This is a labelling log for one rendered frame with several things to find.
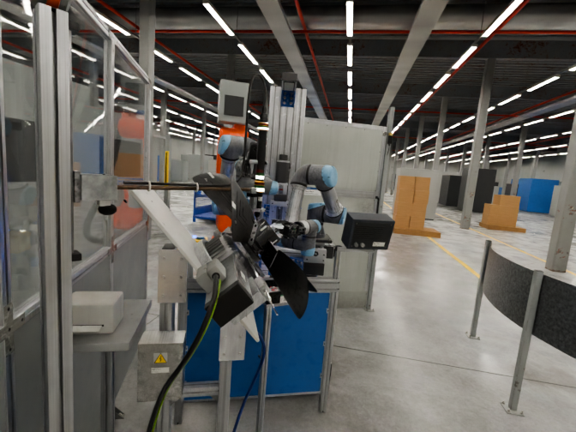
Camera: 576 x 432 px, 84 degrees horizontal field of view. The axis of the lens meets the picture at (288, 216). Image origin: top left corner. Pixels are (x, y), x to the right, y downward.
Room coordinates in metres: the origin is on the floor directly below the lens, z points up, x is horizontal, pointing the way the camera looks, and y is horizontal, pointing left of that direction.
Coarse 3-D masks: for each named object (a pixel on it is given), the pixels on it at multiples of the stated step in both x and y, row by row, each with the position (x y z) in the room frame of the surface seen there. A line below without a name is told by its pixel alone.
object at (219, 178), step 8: (200, 176) 1.30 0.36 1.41; (208, 176) 1.34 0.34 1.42; (216, 176) 1.38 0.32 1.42; (224, 176) 1.43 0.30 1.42; (208, 192) 1.27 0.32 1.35; (216, 192) 1.30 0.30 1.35; (224, 192) 1.32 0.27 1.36; (216, 200) 1.27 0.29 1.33; (224, 200) 1.29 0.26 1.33; (224, 208) 1.27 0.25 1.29
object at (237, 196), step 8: (232, 184) 1.03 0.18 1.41; (232, 192) 1.01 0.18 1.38; (240, 192) 1.08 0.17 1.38; (232, 200) 0.99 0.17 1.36; (240, 200) 1.06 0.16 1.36; (232, 208) 0.97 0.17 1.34; (240, 208) 1.04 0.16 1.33; (248, 208) 1.13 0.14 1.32; (232, 216) 0.96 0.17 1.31; (240, 216) 1.04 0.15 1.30; (248, 216) 1.11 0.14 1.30; (232, 224) 0.95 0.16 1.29; (240, 224) 1.04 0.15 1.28; (248, 224) 1.11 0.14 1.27; (232, 232) 0.94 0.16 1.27; (240, 232) 1.04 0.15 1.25; (248, 232) 1.13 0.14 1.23; (240, 240) 1.05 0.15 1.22; (248, 240) 1.14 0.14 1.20
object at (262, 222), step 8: (264, 224) 1.24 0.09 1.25; (256, 232) 1.23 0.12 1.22; (264, 232) 1.23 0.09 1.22; (272, 232) 1.23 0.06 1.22; (256, 240) 1.22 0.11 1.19; (264, 240) 1.22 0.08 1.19; (272, 240) 1.23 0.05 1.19; (248, 248) 1.20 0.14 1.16; (256, 248) 1.23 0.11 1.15; (264, 248) 1.23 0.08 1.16; (256, 256) 1.21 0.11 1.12
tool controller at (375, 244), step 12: (348, 216) 1.85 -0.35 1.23; (360, 216) 1.83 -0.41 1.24; (372, 216) 1.86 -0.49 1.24; (384, 216) 1.88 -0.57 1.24; (348, 228) 1.83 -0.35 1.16; (360, 228) 1.79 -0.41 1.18; (372, 228) 1.81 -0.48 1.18; (384, 228) 1.82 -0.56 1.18; (348, 240) 1.81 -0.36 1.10; (360, 240) 1.82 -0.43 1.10; (372, 240) 1.83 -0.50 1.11; (384, 240) 1.85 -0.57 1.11
